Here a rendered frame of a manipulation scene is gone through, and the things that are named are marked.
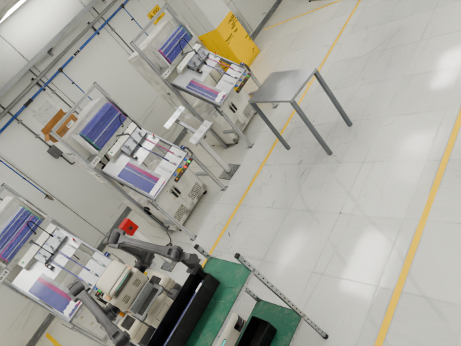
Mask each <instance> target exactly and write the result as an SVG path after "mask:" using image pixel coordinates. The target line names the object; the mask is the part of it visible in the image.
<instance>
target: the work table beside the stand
mask: <svg viewBox="0 0 461 346"><path fill-rule="evenodd" d="M313 75H314V76H315V77H316V79H317V81H318V82H319V83H320V85H321V87H322V88H323V89H324V91H325V93H326V94H327V95H328V97H329V99H330V100H331V101H332V103H333V105H334V106H335V107H336V109H337V110H338V112H339V114H340V115H341V116H342V118H343V120H344V121H345V122H346V124H347V126H348V127H351V126H352V125H353V124H352V122H351V120H350V119H349V118H348V116H347V114H346V113H345V112H344V110H343V108H342V107H341V105H340V103H339V102H338V101H337V99H336V98H335V96H334V94H333V93H332V92H331V90H330V88H329V87H328V85H327V83H326V82H325V81H324V79H323V78H322V76H321V75H320V73H319V71H318V70H317V69H316V67H315V68H308V69H297V70H290V71H278V72H272V73H270V75H269V76H268V77H267V78H266V79H265V81H264V82H263V83H262V85H261V86H260V87H259V88H258V89H257V90H256V92H255V93H254V94H253V96H252V97H251V98H250V99H249V100H248V102H249V103H250V105H251V106H252V107H253V108H254V109H255V111H256V112H257V113H258V115H259V116H260V117H261V119H262V120H263V121H264V122H265V123H266V124H267V126H268V127H269V128H270V130H271V131H272V132H273V133H274V134H275V136H276V137H277V138H278V140H279V141H280V142H281V143H282V144H283V146H284V147H285V148H286V150H289V149H290V146H289V145H288V144H287V142H286V141H285V140H284V138H282V136H281V135H280V133H279V132H278V131H277V129H276V128H275V127H274V126H273V125H272V123H271V122H270V121H269V119H268V118H267V117H266V116H265V115H264V113H263V112H262V111H261V109H260V108H259V107H258V106H257V105H256V103H290V104H291V105H292V107H293V108H294V110H295V111H296V112H297V113H298V115H299V116H300V118H301V119H302V120H303V121H304V123H305V125H306V126H307V127H308V129H309V130H310V131H311V133H312V134H313V136H314V137H315V138H316V139H317V141H318V142H319V144H320V145H321V146H322V148H323V149H324V151H325V152H326V153H327V154H328V155H330V156H331V155H332V154H333V153H332V151H331V150H330V148H329V147H328V145H327V144H326V143H325V142H324V140H323V138H322V137H321V136H320V134H319V133H318V131H317V130H316V129H315V128H314V126H313V125H312V123H311V122H310V121H309V119H308V118H307V116H306V115H305V114H304V112H303V111H302V110H301V108H300V106H299V105H298V104H297V103H296V101H295V98H296V97H297V96H298V94H299V93H300V92H301V91H302V89H303V88H304V86H305V85H306V84H307V83H308V81H309V80H310V79H311V77H312V76H313Z"/></svg>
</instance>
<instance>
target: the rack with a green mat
mask: <svg viewBox="0 0 461 346"><path fill-rule="evenodd" d="M194 249H195V250H197V251H198V252H199V253H200V254H202V255H203V256H204V257H205V258H207V261H206V263H205V265H204V266H203V271H204V272H206V273H209V274H210V275H212V276H213V277H214V278H216V280H218V281H219V282H220V284H219V286H218V288H217V290H216V291H215V293H214V295H213V297H212V298H211V300H210V302H209V304H208V306H207V307H206V309H205V311H204V312H203V314H202V316H201V317H200V320H199V321H198V323H197V325H196V326H195V328H194V330H193V331H192V333H191V336H190V337H189V339H188V341H187V342H186V344H185V346H216V345H217V342H218V341H219V339H220V336H221V335H222V333H223V331H224V329H225V327H226V326H227V324H228V322H229V320H230V318H231V316H232V314H233V312H234V311H235V308H236V307H237V304H238V303H239V301H240V299H241V297H242V295H243V293H244V291H245V292H246V293H247V294H249V295H250V296H251V297H252V298H253V299H254V300H255V301H256V304H255V306H254V308H253V310H252V312H251V313H250V316H249V317H248V320H247V321H246V324H245V325H244V328H243V330H242V331H241V334H240V335H239V338H238V339H237V342H236V343H235V345H234V346H237V345H238V343H239V341H240V339H241V337H242V335H243V333H244V331H245V329H246V327H247V325H248V323H249V321H250V319H251V317H252V316H255V317H258V318H260V319H263V320H265V321H269V322H270V324H271V325H273V326H274V327H275V328H276V329H277V331H276V334H275V336H274V338H273V340H272V342H271V344H270V346H292V345H293V343H294V340H295V338H296V336H297V333H298V331H299V329H300V327H301V325H302V323H303V320H304V321H305V322H306V323H308V324H309V325H310V326H311V327H312V328H313V329H315V331H317V333H319V335H321V336H322V337H323V339H328V337H329V335H328V334H327V333H325V332H324V331H323V330H322V329H321V328H320V327H318V326H317V325H316V324H315V323H314V322H313V321H312V320H311V319H310V318H309V317H308V316H307V315H306V314H305V313H304V312H302V311H301V310H300V309H299V308H298V307H297V306H296V305H295V304H293V303H292V302H291V301H290V300H289V299H288V298H287V297H286V296H285V295H284V294H283V293H282V292H281V291H280V290H279V289H278V288H276V287H275V286H274V285H273V284H272V283H271V282H270V281H268V280H267V279H266V278H265V277H264V276H263V275H262V274H261V273H260V272H259V271H258V270H257V269H256V268H255V267H254V266H253V265H251V264H250V263H249V262H248V261H247V260H246V259H245V258H244V257H242V256H241V255H240V254H239V253H236V254H235V256H234V258H235V259H237V260H238V261H239V262H240V263H237V262H231V261H228V260H225V259H220V258H216V257H212V256H211V255H209V254H208V253H207V252H206V251H205V250H204V249H203V248H202V247H201V246H199V245H198V244H196V245H195V246H194ZM253 275H254V276H255V277H256V278H258V279H259V280H260V281H261V282H262V283H263V284H265V285H266V286H267V287H268V288H269V289H270V290H271V291H272V292H273V293H274V294H275V295H276V296H277V297H279V298H280V299H281V300H282V301H283V302H284V303H286V304H287V305H288V306H289V307H290V308H291V309H290V308H286V307H284V306H281V305H278V304H275V303H272V302H269V301H266V300H263V299H260V298H259V297H258V296H257V295H256V294H255V293H254V292H253V291H251V290H250V289H249V288H248V287H247V286H248V284H249V282H250V280H251V279H252V276H253Z"/></svg>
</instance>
